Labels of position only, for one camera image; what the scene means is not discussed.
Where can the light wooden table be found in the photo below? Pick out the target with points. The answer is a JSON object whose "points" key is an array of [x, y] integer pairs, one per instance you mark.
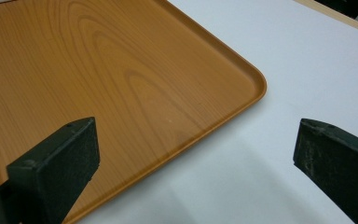
{"points": [[338, 19]]}

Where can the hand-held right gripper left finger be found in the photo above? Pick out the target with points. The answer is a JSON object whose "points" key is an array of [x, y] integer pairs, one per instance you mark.
{"points": [[52, 174]]}

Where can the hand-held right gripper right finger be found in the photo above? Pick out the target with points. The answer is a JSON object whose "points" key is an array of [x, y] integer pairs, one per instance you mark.
{"points": [[338, 168]]}

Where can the wood-grain brown tray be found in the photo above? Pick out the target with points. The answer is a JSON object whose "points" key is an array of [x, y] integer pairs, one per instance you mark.
{"points": [[105, 77]]}

